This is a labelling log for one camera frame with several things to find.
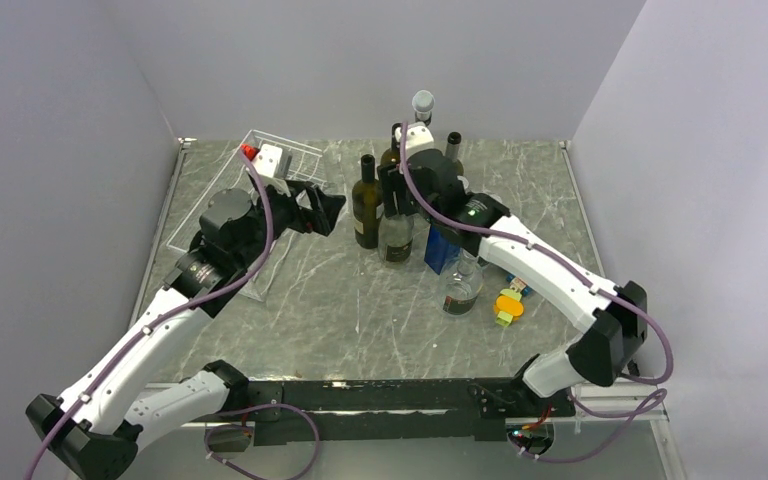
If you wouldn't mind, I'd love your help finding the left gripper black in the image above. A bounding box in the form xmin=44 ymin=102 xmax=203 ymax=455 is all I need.
xmin=235 ymin=177 xmax=345 ymax=269

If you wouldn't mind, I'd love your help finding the dark green wine bottle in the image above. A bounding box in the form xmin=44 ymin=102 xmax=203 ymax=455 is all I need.
xmin=351 ymin=154 xmax=383 ymax=249

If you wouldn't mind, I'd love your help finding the wine bottle with cream label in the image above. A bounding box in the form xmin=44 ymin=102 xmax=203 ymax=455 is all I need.
xmin=379 ymin=123 xmax=401 ymax=166

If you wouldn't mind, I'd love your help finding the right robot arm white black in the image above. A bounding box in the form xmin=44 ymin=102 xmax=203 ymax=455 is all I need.
xmin=378 ymin=148 xmax=648 ymax=415

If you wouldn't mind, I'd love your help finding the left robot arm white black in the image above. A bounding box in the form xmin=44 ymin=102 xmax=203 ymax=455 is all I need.
xmin=26 ymin=181 xmax=346 ymax=479

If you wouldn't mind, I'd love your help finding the blue square glass bottle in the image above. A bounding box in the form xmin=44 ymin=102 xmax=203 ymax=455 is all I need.
xmin=423 ymin=224 xmax=461 ymax=275

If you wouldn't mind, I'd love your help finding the olive wine bottle silver neck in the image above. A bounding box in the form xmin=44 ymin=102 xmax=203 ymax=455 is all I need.
xmin=445 ymin=131 xmax=464 ymax=176

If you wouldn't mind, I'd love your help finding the black stand with white ball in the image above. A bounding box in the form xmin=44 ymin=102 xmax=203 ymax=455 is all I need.
xmin=411 ymin=90 xmax=435 ymax=126

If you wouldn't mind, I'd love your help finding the colourful toy block figure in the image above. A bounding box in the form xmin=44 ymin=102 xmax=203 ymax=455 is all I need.
xmin=493 ymin=274 xmax=532 ymax=327

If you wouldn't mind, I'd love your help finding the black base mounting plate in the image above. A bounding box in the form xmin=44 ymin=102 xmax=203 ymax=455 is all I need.
xmin=247 ymin=377 xmax=576 ymax=446

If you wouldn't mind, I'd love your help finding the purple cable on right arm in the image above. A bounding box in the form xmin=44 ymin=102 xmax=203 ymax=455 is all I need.
xmin=398 ymin=121 xmax=675 ymax=387

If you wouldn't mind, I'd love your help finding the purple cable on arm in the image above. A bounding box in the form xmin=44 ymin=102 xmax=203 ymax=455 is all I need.
xmin=398 ymin=121 xmax=675 ymax=387
xmin=23 ymin=146 xmax=277 ymax=480

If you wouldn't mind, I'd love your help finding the white wire wine rack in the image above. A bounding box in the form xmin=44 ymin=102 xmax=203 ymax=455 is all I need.
xmin=166 ymin=129 xmax=328 ymax=303

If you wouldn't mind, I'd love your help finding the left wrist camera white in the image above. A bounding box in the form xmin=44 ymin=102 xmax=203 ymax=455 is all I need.
xmin=241 ymin=143 xmax=292 ymax=196

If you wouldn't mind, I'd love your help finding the purple cable under left base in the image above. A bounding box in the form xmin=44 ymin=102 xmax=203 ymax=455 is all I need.
xmin=203 ymin=404 xmax=322 ymax=480

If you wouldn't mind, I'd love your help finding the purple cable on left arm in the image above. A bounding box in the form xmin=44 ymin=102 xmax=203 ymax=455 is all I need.
xmin=23 ymin=146 xmax=277 ymax=480

